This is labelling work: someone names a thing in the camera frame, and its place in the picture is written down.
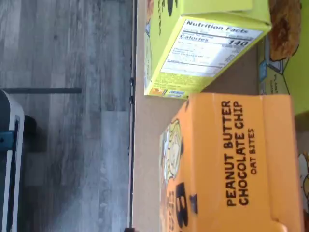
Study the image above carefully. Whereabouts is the orange oat bites box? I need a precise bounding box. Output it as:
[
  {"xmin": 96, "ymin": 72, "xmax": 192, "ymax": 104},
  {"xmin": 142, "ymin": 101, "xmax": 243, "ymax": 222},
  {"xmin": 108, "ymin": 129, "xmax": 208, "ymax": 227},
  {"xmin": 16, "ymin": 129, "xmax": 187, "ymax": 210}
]
[
  {"xmin": 295, "ymin": 113, "xmax": 309, "ymax": 232},
  {"xmin": 158, "ymin": 92, "xmax": 304, "ymax": 232}
]

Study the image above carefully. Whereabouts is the particle board shelf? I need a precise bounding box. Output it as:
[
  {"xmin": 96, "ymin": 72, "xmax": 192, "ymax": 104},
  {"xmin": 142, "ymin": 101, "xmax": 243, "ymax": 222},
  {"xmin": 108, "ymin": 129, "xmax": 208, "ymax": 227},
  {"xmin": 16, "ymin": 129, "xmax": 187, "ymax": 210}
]
[{"xmin": 134, "ymin": 0, "xmax": 261, "ymax": 232}]

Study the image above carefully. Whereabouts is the black metal shelf rack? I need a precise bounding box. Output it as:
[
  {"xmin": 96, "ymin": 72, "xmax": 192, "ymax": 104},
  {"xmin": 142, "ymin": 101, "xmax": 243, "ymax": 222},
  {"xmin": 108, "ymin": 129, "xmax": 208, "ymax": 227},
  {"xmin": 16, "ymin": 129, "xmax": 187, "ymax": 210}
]
[{"xmin": 127, "ymin": 0, "xmax": 138, "ymax": 232}]

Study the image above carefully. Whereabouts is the green oat bites box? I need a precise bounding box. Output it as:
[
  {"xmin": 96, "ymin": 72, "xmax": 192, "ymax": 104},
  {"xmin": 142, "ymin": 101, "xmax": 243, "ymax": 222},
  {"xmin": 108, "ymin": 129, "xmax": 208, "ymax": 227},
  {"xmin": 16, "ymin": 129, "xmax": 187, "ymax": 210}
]
[
  {"xmin": 256, "ymin": 0, "xmax": 309, "ymax": 116},
  {"xmin": 143, "ymin": 0, "xmax": 273, "ymax": 100}
]

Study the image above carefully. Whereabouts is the black metal bar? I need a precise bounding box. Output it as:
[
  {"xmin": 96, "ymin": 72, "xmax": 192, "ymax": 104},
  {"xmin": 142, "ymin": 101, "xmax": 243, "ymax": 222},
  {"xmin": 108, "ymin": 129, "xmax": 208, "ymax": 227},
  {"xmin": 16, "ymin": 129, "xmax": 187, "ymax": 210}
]
[{"xmin": 0, "ymin": 87, "xmax": 82, "ymax": 94}]

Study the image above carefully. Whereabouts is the white rounded machine housing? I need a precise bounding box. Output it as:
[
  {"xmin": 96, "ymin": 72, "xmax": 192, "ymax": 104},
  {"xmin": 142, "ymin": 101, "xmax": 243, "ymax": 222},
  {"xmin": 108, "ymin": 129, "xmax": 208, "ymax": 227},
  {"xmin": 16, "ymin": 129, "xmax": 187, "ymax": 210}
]
[{"xmin": 0, "ymin": 88, "xmax": 25, "ymax": 232}]

